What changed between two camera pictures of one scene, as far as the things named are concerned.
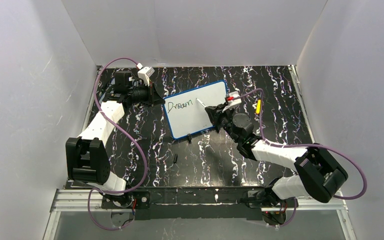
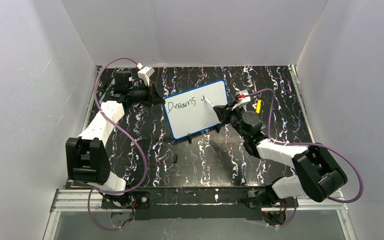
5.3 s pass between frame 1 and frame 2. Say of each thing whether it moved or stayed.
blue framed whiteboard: stayed
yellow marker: stayed
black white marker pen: moved
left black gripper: stayed
